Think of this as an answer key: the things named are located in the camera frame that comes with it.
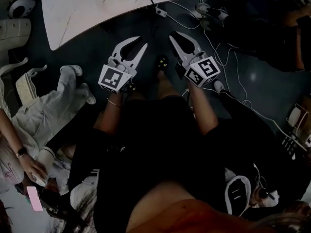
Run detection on person's right black shoe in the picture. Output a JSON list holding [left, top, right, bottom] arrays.
[[155, 54, 170, 71]]

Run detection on person's right leg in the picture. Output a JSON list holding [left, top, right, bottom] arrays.
[[155, 69, 182, 99]]

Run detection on cream drawer cabinet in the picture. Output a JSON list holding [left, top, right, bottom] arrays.
[[0, 18, 32, 67]]

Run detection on person's black clothing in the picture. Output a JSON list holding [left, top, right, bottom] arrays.
[[69, 95, 255, 233]]

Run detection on loose white floor cables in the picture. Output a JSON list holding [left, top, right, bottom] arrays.
[[167, 0, 307, 152]]

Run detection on white wire rack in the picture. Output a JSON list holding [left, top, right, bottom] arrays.
[[281, 95, 311, 152]]

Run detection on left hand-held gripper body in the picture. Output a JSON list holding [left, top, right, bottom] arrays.
[[98, 56, 137, 95]]

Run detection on person's right forearm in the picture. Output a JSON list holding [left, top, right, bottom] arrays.
[[187, 81, 219, 135]]

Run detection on person's chest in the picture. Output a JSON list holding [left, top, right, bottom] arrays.
[[126, 180, 219, 233]]

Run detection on black wire rack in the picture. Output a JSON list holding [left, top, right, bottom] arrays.
[[281, 136, 298, 159]]

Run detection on thin gold bracelet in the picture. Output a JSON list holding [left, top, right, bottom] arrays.
[[106, 98, 122, 108]]

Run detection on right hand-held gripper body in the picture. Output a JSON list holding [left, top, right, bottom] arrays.
[[174, 51, 221, 88]]

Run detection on pink phone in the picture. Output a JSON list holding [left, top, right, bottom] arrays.
[[26, 185, 44, 212]]

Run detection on white ornate cushioned stool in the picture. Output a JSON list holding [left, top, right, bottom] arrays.
[[0, 57, 48, 106]]

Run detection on person's left forearm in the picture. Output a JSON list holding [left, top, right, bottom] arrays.
[[93, 92, 133, 133]]

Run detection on white black round appliance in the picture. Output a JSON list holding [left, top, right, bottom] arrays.
[[7, 0, 36, 19]]

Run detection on white marble table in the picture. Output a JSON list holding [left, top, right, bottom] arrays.
[[40, 0, 198, 51]]

